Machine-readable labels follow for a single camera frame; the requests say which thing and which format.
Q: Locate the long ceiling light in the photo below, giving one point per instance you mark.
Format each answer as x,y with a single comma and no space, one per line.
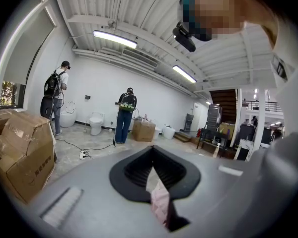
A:
185,74
114,38

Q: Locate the gray metal cart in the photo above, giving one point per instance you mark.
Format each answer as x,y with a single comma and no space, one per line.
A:
188,123

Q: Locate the white sweatshirt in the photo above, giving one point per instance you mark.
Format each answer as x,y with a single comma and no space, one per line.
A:
295,88

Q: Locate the marble cabinet with black panel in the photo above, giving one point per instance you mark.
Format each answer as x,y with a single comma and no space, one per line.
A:
243,150

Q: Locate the white ceiling air vent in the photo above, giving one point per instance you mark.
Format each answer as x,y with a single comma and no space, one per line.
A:
140,58

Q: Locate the green and black backpack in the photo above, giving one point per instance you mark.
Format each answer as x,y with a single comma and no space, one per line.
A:
127,103

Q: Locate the tall black cabinet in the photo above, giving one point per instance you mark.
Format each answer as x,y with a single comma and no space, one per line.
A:
213,118

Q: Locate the white door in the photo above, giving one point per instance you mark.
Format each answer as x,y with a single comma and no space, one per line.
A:
198,115

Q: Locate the person's head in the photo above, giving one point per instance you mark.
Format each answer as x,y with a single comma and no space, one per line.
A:
213,9

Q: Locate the dark oval toilet lid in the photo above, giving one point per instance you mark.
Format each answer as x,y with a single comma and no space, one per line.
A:
46,109

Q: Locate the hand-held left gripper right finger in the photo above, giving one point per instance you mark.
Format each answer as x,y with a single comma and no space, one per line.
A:
213,182

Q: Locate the red fire extinguisher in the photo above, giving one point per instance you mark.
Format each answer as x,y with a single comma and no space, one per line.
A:
199,133

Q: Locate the black balcony railing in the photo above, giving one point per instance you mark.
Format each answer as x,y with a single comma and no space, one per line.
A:
260,105

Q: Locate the white pillar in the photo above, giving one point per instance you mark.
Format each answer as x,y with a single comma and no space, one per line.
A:
239,113
259,123

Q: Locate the white plastic bucket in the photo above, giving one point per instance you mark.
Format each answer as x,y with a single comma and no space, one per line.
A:
169,132

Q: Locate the dark wooden staircase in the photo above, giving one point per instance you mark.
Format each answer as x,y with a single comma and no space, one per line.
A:
223,103

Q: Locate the white egg-shaped toilet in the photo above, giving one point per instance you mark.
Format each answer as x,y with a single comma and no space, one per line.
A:
68,119

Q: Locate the gray roller blind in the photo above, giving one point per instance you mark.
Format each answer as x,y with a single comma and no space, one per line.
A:
27,53

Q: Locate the low wooden step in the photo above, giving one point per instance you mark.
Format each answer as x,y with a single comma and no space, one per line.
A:
182,136

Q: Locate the black head-mounted camera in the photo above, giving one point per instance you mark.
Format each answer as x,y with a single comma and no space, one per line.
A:
185,40

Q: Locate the small cardboard box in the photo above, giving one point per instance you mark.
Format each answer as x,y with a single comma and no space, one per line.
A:
144,133

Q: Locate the window with trees outside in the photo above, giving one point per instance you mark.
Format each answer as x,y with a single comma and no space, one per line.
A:
10,93

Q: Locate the yellow box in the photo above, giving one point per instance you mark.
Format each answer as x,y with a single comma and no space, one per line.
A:
226,130

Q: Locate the white power strip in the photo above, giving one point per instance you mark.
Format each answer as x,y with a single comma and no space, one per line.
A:
84,155

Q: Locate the large taped cardboard box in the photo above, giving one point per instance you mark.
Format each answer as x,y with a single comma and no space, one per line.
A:
27,167

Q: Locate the white round container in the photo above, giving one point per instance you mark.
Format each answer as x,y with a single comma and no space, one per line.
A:
157,133

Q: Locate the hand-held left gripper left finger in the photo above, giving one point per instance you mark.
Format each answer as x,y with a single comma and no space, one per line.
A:
94,190

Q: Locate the black table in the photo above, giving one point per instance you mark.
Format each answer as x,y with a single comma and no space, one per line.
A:
213,133

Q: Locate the pink cloth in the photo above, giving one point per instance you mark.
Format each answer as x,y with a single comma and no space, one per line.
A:
160,202

